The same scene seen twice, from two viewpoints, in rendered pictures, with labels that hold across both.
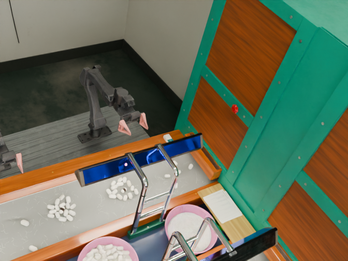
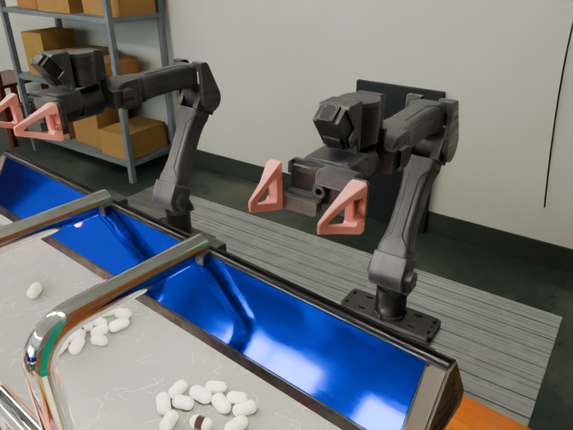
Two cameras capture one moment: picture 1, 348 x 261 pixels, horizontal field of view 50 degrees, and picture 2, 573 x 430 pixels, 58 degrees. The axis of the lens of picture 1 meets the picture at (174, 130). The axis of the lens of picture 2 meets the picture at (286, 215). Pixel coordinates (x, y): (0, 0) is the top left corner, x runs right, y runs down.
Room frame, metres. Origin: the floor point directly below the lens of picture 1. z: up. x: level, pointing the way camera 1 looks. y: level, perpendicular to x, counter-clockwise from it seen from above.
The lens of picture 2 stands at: (1.19, -0.37, 1.35)
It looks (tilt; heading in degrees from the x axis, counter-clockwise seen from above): 28 degrees down; 82
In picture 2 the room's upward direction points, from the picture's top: straight up
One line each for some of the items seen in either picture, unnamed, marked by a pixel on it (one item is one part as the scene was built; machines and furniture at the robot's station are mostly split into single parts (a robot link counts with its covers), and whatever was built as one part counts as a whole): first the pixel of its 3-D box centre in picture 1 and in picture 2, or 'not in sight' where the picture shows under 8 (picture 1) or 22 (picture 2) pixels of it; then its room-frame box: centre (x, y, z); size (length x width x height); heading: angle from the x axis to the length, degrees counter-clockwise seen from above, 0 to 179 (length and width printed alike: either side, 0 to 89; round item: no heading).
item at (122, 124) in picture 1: (128, 127); (280, 195); (1.27, 0.21, 1.07); 0.09 x 0.07 x 0.07; 48
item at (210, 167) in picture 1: (201, 155); not in sight; (1.47, -0.19, 0.83); 0.30 x 0.06 x 0.07; 43
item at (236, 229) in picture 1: (226, 212); not in sight; (1.18, -0.38, 0.77); 0.33 x 0.15 x 0.01; 43
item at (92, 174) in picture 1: (144, 155); (158, 251); (1.12, 0.09, 1.08); 0.62 x 0.08 x 0.07; 133
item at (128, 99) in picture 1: (128, 107); (334, 143); (1.34, 0.24, 1.13); 0.07 x 0.06 x 0.11; 138
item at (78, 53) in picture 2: not in sight; (98, 78); (0.96, 0.71, 1.12); 0.12 x 0.09 x 0.12; 48
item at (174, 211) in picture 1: (189, 232); not in sight; (1.04, -0.22, 0.72); 0.27 x 0.27 x 0.10
